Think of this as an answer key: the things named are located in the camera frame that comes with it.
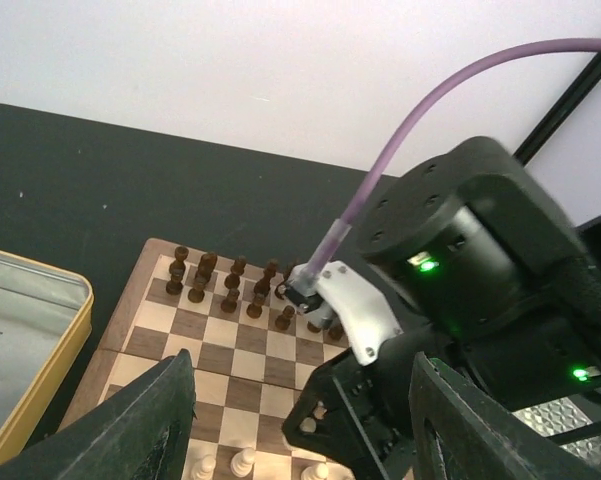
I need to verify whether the yellow metal tin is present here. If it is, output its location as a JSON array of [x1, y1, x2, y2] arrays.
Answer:
[[0, 251, 94, 465]]

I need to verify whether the dark king back row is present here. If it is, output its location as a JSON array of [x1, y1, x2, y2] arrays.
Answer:
[[274, 261, 298, 300]]

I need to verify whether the dark pawn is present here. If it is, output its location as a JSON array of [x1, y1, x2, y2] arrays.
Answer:
[[165, 275, 183, 296], [246, 293, 266, 319], [187, 275, 207, 303], [328, 324, 344, 341], [220, 288, 240, 313], [307, 322, 323, 334], [274, 305, 296, 331]]

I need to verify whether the dark knight back row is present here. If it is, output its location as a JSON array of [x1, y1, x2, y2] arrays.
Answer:
[[194, 251, 218, 283]]

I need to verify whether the wooden chessboard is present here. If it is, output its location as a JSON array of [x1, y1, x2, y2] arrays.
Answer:
[[64, 239, 350, 479]]

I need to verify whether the black frame post right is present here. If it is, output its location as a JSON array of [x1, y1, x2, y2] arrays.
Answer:
[[514, 53, 601, 166]]

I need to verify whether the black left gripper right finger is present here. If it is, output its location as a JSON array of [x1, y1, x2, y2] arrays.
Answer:
[[409, 352, 601, 479]]

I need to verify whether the dark rook far left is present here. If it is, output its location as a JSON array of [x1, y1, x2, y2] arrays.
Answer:
[[169, 245, 189, 279]]

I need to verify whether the dark queen back row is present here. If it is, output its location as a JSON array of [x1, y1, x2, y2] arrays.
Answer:
[[253, 259, 278, 297]]

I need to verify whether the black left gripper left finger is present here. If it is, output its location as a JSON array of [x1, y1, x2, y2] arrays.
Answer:
[[0, 350, 196, 479]]

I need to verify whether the dark bishop back row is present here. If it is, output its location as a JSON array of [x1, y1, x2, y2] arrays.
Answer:
[[224, 256, 247, 289]]

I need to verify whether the light piece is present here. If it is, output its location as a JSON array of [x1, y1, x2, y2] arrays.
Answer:
[[190, 455, 216, 480], [230, 447, 256, 478], [299, 417, 317, 434], [300, 463, 329, 480]]

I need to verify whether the pink plastic tray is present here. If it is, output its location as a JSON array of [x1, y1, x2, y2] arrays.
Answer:
[[514, 397, 601, 463]]

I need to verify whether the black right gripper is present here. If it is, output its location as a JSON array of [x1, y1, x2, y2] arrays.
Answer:
[[282, 137, 601, 479]]

